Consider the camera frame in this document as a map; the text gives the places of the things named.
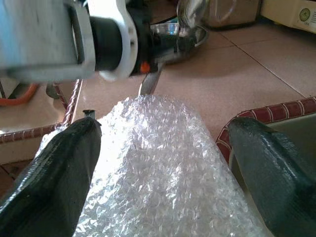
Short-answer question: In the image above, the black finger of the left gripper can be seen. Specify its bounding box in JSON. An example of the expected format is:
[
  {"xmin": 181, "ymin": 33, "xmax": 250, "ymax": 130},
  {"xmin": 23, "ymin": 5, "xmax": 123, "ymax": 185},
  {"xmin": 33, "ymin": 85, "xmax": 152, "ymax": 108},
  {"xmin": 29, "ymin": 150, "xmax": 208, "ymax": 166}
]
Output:
[{"xmin": 170, "ymin": 26, "xmax": 197, "ymax": 56}]

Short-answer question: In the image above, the black clip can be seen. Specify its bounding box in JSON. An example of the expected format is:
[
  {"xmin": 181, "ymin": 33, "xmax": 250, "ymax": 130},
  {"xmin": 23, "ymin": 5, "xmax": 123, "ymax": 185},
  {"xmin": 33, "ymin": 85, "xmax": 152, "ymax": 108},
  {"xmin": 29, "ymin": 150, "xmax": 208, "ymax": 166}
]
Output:
[{"xmin": 82, "ymin": 109, "xmax": 97, "ymax": 119}]

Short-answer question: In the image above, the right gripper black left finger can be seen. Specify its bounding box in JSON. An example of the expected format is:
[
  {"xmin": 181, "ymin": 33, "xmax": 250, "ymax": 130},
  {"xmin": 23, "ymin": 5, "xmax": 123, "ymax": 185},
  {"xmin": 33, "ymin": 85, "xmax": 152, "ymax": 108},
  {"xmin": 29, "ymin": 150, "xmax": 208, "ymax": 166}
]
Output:
[{"xmin": 0, "ymin": 117, "xmax": 103, "ymax": 237}]

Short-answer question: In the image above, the beige water ionizer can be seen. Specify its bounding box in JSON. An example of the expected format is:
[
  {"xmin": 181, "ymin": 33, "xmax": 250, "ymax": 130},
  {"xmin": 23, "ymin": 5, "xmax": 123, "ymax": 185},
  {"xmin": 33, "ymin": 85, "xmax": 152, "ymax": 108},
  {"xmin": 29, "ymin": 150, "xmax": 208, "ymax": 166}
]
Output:
[{"xmin": 260, "ymin": 0, "xmax": 316, "ymax": 35}]

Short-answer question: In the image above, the steel bowl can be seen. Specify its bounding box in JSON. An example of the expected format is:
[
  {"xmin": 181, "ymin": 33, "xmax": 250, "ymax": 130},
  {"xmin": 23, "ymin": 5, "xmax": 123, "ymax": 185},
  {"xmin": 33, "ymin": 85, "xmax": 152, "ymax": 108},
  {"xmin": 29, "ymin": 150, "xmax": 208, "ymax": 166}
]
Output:
[{"xmin": 150, "ymin": 22, "xmax": 211, "ymax": 66}]

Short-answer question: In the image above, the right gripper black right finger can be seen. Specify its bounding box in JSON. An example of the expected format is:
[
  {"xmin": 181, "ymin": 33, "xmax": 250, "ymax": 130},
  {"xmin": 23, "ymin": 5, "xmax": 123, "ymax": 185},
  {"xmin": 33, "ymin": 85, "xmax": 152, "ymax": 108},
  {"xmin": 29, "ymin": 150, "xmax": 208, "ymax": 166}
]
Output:
[{"xmin": 228, "ymin": 117, "xmax": 316, "ymax": 237}]

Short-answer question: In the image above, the steel fork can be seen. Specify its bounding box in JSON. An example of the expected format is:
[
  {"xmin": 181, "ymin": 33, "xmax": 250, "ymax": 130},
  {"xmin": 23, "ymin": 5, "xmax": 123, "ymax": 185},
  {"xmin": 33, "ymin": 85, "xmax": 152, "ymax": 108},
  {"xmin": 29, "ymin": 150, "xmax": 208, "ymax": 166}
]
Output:
[{"xmin": 138, "ymin": 0, "xmax": 209, "ymax": 97}]

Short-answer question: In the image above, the orange hose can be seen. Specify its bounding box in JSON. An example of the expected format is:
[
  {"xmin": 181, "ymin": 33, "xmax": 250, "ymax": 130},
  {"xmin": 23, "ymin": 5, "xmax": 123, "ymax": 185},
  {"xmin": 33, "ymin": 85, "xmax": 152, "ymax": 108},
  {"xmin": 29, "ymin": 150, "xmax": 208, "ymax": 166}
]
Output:
[{"xmin": 0, "ymin": 83, "xmax": 40, "ymax": 107}]

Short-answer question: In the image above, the steel sink basin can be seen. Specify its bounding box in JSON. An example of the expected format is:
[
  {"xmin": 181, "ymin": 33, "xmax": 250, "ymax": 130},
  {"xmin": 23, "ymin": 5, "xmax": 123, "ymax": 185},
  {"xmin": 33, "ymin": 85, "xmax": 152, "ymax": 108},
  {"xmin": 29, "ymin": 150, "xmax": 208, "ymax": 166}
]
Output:
[{"xmin": 228, "ymin": 108, "xmax": 316, "ymax": 174}]

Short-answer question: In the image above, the jar of brown powder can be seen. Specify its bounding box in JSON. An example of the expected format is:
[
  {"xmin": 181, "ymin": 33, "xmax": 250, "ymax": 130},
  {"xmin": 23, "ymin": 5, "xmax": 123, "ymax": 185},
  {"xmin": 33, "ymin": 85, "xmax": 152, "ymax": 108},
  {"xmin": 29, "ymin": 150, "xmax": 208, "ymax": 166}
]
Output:
[{"xmin": 203, "ymin": 0, "xmax": 263, "ymax": 28}]

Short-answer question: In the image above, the clear bubble wrap sheet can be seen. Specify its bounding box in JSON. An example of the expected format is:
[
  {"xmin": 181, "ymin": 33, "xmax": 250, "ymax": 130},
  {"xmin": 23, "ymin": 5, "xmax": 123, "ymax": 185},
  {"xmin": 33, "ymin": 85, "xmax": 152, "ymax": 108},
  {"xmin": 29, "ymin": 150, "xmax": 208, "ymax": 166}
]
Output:
[{"xmin": 36, "ymin": 95, "xmax": 275, "ymax": 237}]

